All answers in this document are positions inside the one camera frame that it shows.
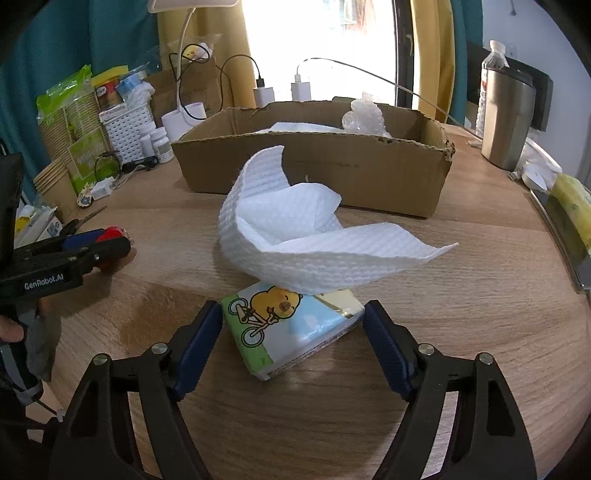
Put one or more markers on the person's left hand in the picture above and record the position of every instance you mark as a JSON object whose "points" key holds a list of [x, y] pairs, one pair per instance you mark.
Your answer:
{"points": [[10, 331]]}

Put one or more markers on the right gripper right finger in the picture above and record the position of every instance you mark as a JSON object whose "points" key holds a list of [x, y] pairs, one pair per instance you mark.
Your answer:
{"points": [[489, 439]]}

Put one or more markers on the brown cardboard box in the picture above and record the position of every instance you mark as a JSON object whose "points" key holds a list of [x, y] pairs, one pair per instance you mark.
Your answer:
{"points": [[404, 174]]}

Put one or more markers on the black flashlight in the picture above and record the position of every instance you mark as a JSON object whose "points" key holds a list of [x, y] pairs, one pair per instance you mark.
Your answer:
{"points": [[146, 163]]}

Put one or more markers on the yellow curtain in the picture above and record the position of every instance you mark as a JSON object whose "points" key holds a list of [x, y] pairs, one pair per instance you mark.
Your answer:
{"points": [[226, 26]]}

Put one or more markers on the white embossed paper towel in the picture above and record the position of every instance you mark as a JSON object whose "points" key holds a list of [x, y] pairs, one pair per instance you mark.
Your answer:
{"points": [[289, 236]]}

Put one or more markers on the stack of paper cups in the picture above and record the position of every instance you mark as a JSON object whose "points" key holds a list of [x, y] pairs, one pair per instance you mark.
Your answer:
{"points": [[54, 185]]}

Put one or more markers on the yellow tissue pack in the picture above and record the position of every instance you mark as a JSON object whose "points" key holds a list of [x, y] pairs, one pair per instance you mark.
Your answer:
{"points": [[574, 198]]}

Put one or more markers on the clear bubble wrap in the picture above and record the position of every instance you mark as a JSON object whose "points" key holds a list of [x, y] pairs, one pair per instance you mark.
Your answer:
{"points": [[365, 117]]}

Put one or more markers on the black scissors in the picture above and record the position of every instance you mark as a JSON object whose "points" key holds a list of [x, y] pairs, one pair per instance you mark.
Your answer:
{"points": [[72, 226]]}

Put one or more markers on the white perforated basket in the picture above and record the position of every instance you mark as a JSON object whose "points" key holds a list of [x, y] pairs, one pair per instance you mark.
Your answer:
{"points": [[123, 132]]}

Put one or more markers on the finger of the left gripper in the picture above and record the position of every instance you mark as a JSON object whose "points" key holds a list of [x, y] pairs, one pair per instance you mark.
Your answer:
{"points": [[56, 266], [59, 244]]}

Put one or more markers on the black monitor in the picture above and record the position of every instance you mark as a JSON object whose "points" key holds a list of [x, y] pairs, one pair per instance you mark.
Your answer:
{"points": [[542, 83]]}

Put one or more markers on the black smartphone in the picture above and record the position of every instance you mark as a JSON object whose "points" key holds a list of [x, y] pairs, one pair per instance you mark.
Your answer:
{"points": [[567, 238]]}

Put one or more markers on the clear water bottle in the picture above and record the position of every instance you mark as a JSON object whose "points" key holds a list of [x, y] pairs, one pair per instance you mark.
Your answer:
{"points": [[495, 59]]}

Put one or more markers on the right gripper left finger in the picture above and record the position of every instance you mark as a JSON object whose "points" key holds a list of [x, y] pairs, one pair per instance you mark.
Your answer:
{"points": [[97, 439]]}

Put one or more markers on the green snack bag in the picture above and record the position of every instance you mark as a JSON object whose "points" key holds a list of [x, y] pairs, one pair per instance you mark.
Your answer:
{"points": [[70, 128]]}

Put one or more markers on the cartoon keychain charm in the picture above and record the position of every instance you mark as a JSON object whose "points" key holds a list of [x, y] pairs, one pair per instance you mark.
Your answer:
{"points": [[84, 200]]}

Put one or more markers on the cartoon tissue pack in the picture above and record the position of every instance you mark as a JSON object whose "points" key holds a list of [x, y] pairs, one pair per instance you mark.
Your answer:
{"points": [[276, 329]]}

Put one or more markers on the red round plush object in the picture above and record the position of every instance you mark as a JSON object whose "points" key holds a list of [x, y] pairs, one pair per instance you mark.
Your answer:
{"points": [[113, 246]]}

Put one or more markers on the white pill bottle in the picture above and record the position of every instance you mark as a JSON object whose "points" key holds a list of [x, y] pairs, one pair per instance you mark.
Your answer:
{"points": [[145, 140], [161, 145]]}

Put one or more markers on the stainless steel tumbler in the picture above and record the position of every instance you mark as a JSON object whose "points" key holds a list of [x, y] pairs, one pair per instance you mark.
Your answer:
{"points": [[510, 102]]}

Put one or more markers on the red labelled jar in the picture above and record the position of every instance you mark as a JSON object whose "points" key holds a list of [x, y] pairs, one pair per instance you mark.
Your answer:
{"points": [[107, 94]]}

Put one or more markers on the small white plug adapter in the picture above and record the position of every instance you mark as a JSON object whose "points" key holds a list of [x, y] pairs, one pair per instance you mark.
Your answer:
{"points": [[102, 188]]}

